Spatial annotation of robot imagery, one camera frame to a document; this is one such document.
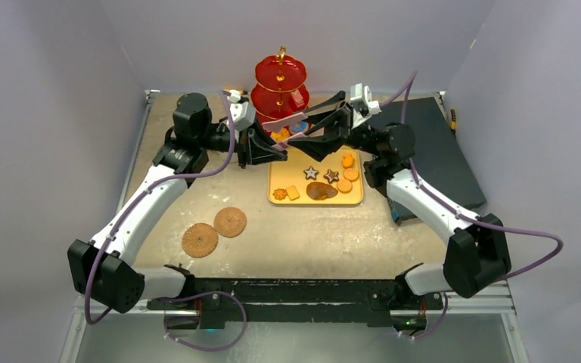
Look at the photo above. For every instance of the yellow handled screwdriver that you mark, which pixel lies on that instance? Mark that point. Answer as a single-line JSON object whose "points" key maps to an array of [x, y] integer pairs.
{"points": [[453, 121]]}

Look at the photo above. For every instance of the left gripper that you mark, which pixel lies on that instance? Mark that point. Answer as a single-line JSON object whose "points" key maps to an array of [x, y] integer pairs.
{"points": [[253, 150]]}

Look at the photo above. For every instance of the round orange cookie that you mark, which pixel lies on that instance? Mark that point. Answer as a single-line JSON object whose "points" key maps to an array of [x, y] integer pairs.
{"points": [[344, 186], [351, 174]]}

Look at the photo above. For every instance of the round orange cookie upper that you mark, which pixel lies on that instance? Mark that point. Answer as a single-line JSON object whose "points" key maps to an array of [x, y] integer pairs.
{"points": [[351, 174]]}

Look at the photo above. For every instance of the orange fish shaped cookie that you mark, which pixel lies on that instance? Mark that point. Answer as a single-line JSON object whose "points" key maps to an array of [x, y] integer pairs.
{"points": [[347, 161]]}

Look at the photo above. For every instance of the yellow iced donut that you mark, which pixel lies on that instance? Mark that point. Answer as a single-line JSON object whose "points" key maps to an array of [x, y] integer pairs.
{"points": [[281, 135]]}

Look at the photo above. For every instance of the white star cookie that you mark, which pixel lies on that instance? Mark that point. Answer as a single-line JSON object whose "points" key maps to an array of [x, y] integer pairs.
{"points": [[311, 173]]}

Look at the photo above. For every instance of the black base frame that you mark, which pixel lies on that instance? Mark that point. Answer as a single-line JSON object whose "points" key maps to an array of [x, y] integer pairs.
{"points": [[363, 301]]}

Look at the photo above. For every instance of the round orange cookie lower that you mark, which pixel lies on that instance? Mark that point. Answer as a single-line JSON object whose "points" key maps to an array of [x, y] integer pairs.
{"points": [[344, 186]]}

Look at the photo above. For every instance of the yellow serving tray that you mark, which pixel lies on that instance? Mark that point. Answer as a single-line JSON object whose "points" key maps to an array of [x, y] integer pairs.
{"points": [[303, 181]]}

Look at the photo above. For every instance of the red three-tier cake stand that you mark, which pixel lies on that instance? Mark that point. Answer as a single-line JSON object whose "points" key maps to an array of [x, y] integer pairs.
{"points": [[277, 75]]}

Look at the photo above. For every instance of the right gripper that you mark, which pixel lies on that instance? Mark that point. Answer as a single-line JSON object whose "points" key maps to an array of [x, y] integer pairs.
{"points": [[346, 125]]}

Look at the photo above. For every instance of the blue iced donut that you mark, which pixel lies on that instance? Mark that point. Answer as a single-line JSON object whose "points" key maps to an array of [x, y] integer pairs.
{"points": [[299, 127]]}

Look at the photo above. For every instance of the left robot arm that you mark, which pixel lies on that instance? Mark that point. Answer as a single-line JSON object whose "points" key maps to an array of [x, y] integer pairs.
{"points": [[195, 147]]}

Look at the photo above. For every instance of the square cracker biscuit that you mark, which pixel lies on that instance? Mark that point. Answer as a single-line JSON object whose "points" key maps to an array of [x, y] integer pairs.
{"points": [[292, 192]]}

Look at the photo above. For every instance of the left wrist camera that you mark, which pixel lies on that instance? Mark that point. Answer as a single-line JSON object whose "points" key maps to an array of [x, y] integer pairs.
{"points": [[240, 110]]}

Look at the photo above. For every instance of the pink cake slice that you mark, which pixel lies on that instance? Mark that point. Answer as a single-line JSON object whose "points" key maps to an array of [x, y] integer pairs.
{"points": [[298, 100]]}

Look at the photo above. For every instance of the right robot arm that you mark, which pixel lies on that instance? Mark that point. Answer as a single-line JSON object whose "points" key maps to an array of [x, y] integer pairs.
{"points": [[477, 253]]}

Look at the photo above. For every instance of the brown star cookie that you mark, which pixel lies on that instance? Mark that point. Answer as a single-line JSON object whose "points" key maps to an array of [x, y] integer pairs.
{"points": [[331, 176]]}

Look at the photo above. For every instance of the flower shaped cookie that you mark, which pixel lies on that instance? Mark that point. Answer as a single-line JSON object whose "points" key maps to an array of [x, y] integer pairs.
{"points": [[279, 194]]}

